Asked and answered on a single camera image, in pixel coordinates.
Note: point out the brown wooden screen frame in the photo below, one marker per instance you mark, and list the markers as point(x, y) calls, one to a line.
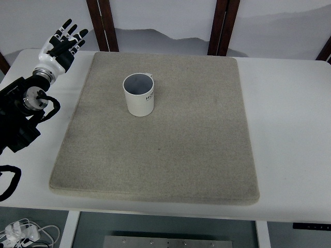
point(108, 31)
point(222, 25)
point(3, 64)
point(325, 53)

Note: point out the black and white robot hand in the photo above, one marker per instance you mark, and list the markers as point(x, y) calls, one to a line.
point(50, 60)

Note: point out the beige felt mat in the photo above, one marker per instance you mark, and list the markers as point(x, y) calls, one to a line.
point(155, 155)

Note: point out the black table control panel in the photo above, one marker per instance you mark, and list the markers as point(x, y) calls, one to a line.
point(310, 226)

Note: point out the white power adapter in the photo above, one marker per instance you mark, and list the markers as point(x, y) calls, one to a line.
point(23, 231)

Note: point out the white table leg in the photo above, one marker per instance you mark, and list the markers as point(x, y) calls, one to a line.
point(263, 235)
point(69, 230)

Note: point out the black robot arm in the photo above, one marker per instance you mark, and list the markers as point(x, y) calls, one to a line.
point(18, 129)

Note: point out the grey metal plate with screws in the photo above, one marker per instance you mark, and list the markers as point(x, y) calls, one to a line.
point(168, 242)

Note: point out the white ribbed cup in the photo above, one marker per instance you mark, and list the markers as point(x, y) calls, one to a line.
point(141, 106)

